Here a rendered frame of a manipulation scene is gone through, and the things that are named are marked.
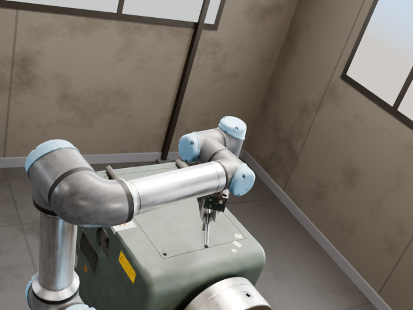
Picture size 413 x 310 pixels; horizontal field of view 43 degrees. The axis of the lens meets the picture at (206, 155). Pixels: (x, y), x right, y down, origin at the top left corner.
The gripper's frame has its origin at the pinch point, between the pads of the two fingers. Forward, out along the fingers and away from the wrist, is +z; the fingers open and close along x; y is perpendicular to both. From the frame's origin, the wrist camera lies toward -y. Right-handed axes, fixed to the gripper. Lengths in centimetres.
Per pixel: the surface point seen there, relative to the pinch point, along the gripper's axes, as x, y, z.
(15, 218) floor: -105, -138, 139
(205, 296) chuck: 4.6, 12.6, 20.0
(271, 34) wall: 47, -296, 28
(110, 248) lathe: -27.6, -2.0, 22.0
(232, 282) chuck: 12.4, 6.9, 17.8
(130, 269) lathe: -19.6, 8.8, 18.9
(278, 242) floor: 81, -182, 150
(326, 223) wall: 116, -197, 134
